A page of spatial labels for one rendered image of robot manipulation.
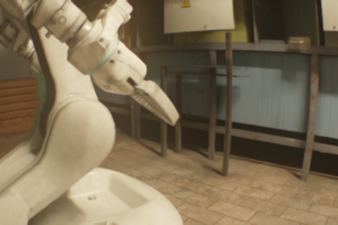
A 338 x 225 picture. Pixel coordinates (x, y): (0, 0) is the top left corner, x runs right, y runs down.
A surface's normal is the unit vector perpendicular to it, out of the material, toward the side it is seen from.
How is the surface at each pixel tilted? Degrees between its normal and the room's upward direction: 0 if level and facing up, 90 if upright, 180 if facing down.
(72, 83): 90
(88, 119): 90
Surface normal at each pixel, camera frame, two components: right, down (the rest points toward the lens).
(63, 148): 0.62, 0.14
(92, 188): 0.60, -0.15
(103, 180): 0.33, -0.13
